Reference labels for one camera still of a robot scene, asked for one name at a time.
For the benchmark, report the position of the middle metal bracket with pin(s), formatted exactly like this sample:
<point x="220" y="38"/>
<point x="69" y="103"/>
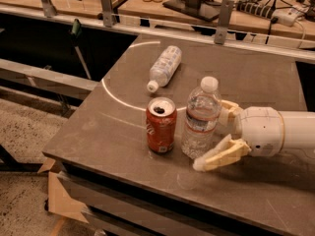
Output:
<point x="108" y="16"/>

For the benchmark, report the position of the black monitor stand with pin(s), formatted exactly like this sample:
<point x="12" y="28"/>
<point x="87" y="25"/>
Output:
<point x="194" y="8"/>

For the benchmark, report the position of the white lying plastic bottle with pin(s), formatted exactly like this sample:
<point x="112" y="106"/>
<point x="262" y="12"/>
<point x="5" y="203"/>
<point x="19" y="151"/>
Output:
<point x="164" y="68"/>

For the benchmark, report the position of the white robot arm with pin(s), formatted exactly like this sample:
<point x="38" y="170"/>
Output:
<point x="299" y="134"/>

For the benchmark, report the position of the black power strip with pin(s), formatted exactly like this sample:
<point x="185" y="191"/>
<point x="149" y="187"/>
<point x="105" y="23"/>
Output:
<point x="255" y="9"/>

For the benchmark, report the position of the red coke can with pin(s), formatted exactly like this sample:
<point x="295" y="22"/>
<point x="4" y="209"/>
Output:
<point x="161" y="116"/>

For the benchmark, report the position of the metal rail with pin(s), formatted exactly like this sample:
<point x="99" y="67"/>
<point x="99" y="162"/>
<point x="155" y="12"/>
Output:
<point x="300" y="55"/>

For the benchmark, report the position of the white power adapter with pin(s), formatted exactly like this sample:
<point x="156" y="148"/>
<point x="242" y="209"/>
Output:
<point x="289" y="16"/>

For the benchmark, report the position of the clear water bottle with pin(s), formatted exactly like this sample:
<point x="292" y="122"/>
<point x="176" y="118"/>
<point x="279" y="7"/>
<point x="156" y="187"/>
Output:
<point x="202" y="115"/>

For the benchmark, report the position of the left metal bracket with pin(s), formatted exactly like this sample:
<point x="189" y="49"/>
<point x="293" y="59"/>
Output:
<point x="49" y="10"/>

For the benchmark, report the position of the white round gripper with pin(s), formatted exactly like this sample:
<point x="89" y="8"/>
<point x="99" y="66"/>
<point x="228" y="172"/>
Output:
<point x="262" y="131"/>

